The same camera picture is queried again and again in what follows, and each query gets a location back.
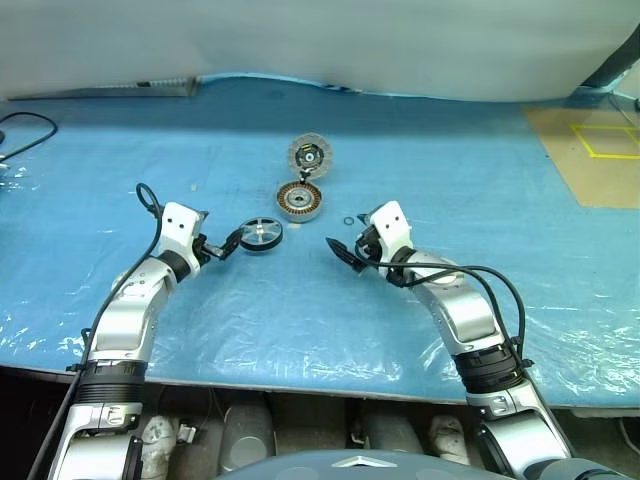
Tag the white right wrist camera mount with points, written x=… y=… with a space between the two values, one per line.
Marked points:
x=391 y=225

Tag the motor stator with copper windings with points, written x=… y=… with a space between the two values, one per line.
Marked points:
x=299 y=202

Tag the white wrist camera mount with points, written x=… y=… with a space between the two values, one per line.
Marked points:
x=391 y=225
x=176 y=225

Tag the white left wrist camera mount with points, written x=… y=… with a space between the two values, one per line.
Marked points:
x=176 y=225

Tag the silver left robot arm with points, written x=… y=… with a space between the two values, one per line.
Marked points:
x=125 y=320

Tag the blue plastic table cover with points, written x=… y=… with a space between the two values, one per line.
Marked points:
x=300 y=310

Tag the grey power strip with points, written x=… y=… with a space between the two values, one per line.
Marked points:
x=150 y=86

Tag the white backdrop sheet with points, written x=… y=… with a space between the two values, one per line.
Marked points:
x=320 y=40

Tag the grey robot torso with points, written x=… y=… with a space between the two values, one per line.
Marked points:
x=350 y=465

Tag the silver spoked motor rotor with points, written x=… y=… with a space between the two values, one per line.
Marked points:
x=262 y=235

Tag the grey rounded leg shape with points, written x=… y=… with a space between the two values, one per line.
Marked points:
x=247 y=430
x=392 y=430

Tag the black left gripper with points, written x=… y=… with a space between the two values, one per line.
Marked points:
x=201 y=248

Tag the white rounded foot shape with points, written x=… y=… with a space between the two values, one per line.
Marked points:
x=159 y=442
x=450 y=440

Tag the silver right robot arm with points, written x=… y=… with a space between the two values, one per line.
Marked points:
x=465 y=310

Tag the small silver connector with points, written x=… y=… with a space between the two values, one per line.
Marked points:
x=186 y=433

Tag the black slanted stand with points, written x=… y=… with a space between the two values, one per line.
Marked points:
x=607 y=67

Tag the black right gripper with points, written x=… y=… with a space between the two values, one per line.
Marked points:
x=369 y=245

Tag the brown cardboard sheet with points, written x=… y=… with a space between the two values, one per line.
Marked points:
x=575 y=170

